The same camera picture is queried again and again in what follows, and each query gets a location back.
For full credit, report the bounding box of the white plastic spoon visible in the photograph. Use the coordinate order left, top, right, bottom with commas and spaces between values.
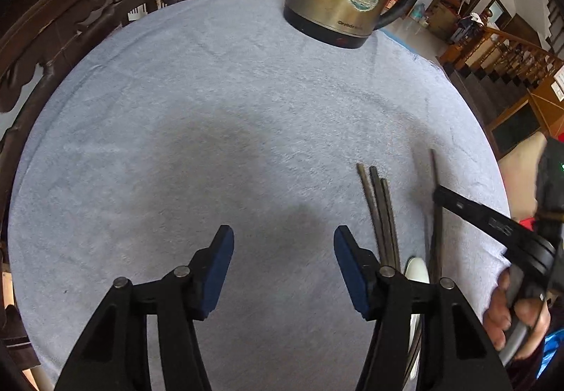
404, 257, 430, 380

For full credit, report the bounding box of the steel chopstick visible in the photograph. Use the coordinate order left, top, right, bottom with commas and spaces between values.
429, 149, 443, 283

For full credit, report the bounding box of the dark wooden chopstick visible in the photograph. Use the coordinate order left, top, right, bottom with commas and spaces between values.
356, 163, 389, 264
369, 166, 395, 268
380, 178, 401, 271

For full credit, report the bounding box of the right hand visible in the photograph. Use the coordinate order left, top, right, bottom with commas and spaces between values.
482, 270, 552, 361

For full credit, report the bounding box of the wooden staircase railing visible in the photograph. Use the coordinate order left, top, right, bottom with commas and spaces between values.
439, 27, 563, 88

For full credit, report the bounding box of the grey table cloth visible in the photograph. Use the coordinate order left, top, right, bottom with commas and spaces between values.
8, 0, 509, 390

